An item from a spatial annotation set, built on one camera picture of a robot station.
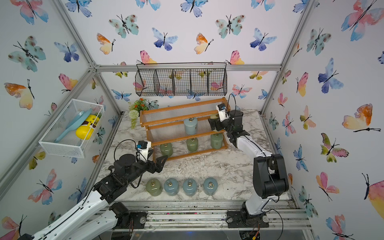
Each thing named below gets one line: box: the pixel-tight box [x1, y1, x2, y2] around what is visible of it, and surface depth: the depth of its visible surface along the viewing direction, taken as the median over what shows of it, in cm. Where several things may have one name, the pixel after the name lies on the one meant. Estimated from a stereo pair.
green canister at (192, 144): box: [186, 137, 199, 152], surface depth 95 cm
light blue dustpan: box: [54, 108, 93, 143], surface depth 70 cm
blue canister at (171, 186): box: [164, 178, 180, 196], surface depth 80 cm
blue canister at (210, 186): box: [203, 177, 218, 196], surface depth 80 cm
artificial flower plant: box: [128, 97, 150, 129], surface depth 105 cm
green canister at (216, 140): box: [210, 133, 223, 150], surface depth 96 cm
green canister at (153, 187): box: [146, 178, 163, 197], surface depth 80 cm
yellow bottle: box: [75, 114, 100, 140], surface depth 71 cm
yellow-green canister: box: [210, 114, 219, 119], surface depth 88 cm
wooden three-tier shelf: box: [139, 97, 229, 163], surface depth 92 cm
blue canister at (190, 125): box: [184, 117, 198, 135], surface depth 86 cm
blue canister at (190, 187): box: [183, 178, 198, 197], surface depth 80 cm
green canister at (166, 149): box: [159, 143, 173, 158], surface depth 93 cm
